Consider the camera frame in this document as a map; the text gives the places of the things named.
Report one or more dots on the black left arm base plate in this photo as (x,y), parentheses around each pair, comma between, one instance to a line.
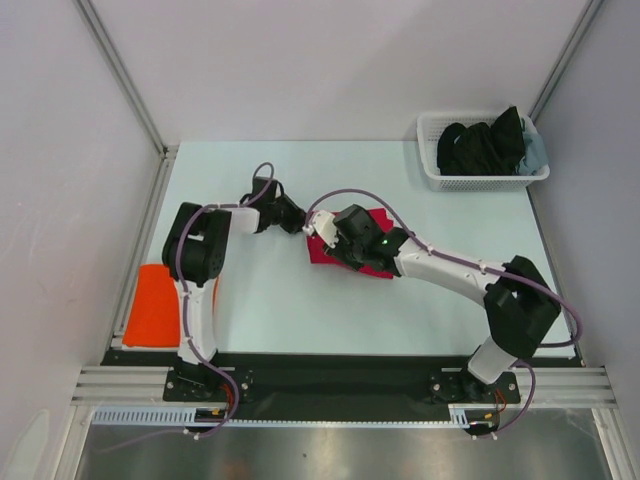
(202,385)

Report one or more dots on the folded orange t shirt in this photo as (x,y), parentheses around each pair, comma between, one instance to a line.
(154,320)

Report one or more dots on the aluminium front frame rail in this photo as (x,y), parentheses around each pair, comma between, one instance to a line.
(545,387)

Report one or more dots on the white perforated plastic basket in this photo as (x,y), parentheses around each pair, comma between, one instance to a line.
(429,128)

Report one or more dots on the aluminium left corner post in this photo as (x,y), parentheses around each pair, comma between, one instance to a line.
(113,59)

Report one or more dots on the red t shirt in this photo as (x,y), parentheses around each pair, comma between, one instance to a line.
(318,256)

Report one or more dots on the black garment in basket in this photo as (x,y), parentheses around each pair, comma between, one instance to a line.
(482,149)

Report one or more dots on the light blue garment in basket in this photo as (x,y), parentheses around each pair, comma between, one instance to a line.
(535,157)

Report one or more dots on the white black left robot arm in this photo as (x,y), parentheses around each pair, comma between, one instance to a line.
(195,251)

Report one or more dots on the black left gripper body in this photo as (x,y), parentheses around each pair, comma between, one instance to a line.
(276,211)

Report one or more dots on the aluminium corner post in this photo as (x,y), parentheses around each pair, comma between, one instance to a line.
(585,21)
(113,59)

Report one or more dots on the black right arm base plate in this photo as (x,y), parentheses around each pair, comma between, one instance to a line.
(461,387)

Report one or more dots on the white slotted cable duct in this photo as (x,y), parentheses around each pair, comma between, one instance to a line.
(206,418)

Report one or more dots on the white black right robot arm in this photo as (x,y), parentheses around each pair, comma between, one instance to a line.
(519,311)

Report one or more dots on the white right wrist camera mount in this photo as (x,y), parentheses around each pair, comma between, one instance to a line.
(321,224)

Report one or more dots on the aluminium right corner post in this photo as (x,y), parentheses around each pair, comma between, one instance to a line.
(585,21)

